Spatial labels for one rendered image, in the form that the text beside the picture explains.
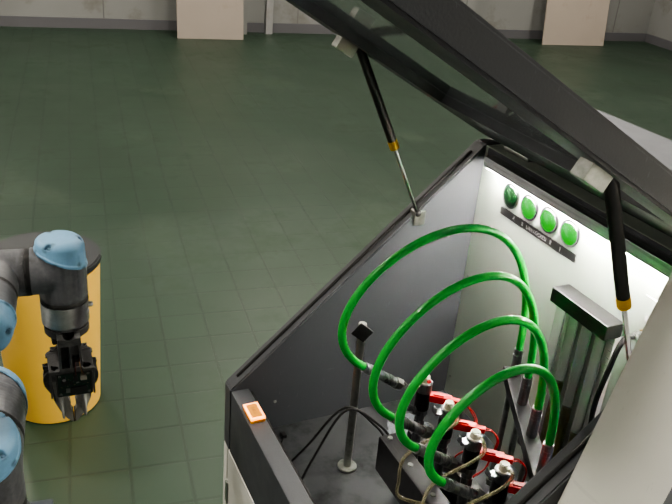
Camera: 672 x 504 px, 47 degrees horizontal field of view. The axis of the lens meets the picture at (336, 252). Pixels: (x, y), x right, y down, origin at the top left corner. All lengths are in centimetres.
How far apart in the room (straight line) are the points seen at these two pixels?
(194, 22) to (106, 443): 728
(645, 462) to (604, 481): 7
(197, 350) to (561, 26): 897
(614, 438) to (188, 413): 224
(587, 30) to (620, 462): 1092
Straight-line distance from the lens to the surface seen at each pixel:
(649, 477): 108
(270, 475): 149
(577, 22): 1176
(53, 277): 128
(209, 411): 314
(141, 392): 326
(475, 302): 175
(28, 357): 297
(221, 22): 979
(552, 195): 145
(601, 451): 113
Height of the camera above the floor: 193
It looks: 26 degrees down
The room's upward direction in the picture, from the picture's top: 5 degrees clockwise
